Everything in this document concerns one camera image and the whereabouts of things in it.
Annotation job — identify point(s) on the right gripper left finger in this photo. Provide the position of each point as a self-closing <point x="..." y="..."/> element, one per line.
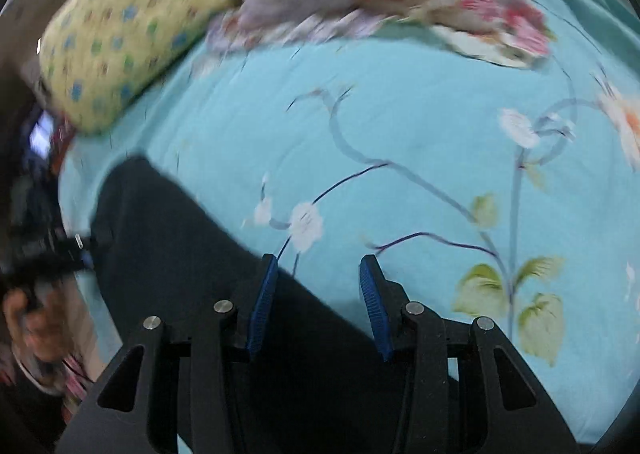
<point x="133" y="406"/>

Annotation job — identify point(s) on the black pants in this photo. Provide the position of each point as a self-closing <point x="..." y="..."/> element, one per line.
<point x="317" y="385"/>

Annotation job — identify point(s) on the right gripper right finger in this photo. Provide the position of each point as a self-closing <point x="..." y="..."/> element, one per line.
<point x="466" y="388"/>

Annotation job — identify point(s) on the person's left forearm sleeve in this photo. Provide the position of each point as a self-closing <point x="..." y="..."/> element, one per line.
<point x="35" y="412"/>

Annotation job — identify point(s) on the yellow cartoon print pillow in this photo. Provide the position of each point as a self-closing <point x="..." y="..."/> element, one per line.
<point x="97" y="56"/>

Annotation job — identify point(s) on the turquoise floral bed sheet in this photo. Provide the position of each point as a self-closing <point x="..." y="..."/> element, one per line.
<point x="482" y="189"/>

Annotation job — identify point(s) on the person's left hand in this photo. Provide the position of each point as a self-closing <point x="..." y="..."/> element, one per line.
<point x="41" y="334"/>

